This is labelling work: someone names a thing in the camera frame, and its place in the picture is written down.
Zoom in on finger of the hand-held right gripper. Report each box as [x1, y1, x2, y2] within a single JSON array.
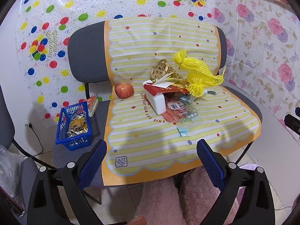
[[283, 106, 300, 136]]

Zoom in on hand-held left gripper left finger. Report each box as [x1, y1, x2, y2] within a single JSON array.
[[27, 139, 108, 225]]

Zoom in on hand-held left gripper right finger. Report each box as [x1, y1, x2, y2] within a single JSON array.
[[196, 139, 276, 225]]

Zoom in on blue plastic basket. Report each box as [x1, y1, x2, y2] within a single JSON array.
[[55, 101, 92, 151]]

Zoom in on clear plastic food wrapper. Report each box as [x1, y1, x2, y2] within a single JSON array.
[[164, 94, 200, 125]]

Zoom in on yellow mesh net bag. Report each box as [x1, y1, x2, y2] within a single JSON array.
[[172, 50, 226, 97]]

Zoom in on person's left hand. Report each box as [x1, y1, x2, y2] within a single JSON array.
[[130, 216, 148, 225]]

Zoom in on pink fleece pants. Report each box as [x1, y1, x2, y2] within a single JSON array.
[[133, 166, 249, 225]]

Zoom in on pile of gold wrappers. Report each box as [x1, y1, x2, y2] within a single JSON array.
[[67, 112, 89, 137]]

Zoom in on clear snack packet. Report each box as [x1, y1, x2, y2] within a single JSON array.
[[80, 95, 100, 117]]

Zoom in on red apple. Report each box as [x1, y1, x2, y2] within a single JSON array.
[[114, 83, 134, 99]]

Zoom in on white milk carton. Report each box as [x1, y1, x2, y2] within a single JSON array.
[[145, 92, 170, 115]]

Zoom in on clear plastic bag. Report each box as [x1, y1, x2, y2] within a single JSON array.
[[0, 145, 26, 216]]

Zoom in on floral print plastic sheet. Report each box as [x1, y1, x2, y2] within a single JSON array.
[[212, 0, 300, 120]]

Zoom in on grey office chair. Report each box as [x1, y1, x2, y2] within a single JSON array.
[[0, 84, 58, 207], [53, 20, 263, 205]]

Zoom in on woven bamboo basket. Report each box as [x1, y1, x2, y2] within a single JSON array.
[[150, 60, 183, 81]]

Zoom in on yellow striped paper mat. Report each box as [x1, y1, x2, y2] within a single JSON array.
[[101, 16, 262, 186]]

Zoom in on balloon print plastic sheet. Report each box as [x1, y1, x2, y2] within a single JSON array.
[[14, 0, 215, 128]]

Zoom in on black power cable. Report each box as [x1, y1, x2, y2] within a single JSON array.
[[28, 123, 44, 156]]

